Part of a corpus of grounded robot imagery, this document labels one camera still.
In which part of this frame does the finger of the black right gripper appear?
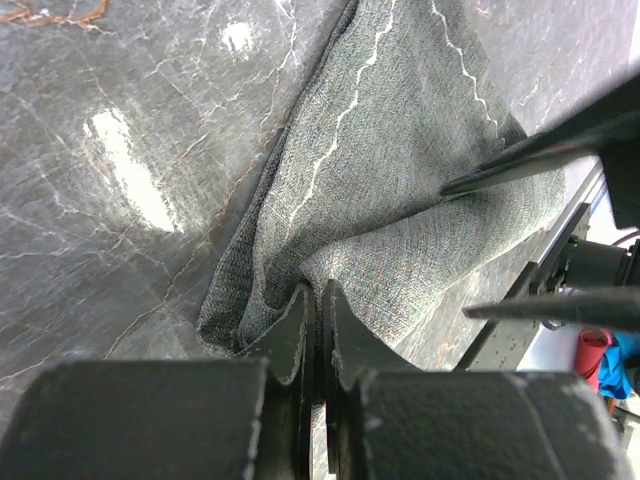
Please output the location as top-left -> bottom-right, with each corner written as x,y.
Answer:
463,286 -> 639,331
440,109 -> 639,196

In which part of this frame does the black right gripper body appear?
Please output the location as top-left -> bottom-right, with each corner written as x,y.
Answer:
597,69 -> 639,229

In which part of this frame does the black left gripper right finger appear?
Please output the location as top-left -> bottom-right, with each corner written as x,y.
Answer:
323,282 -> 633,479

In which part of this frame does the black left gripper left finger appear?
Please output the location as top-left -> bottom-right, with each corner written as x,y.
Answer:
1,285 -> 315,479

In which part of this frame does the grey green napkin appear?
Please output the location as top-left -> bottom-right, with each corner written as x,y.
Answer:
199,1 -> 565,353

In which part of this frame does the red rolled mat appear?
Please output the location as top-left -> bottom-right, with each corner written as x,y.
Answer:
574,327 -> 612,385

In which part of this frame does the blue background cloth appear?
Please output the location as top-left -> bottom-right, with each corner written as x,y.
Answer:
598,332 -> 639,400

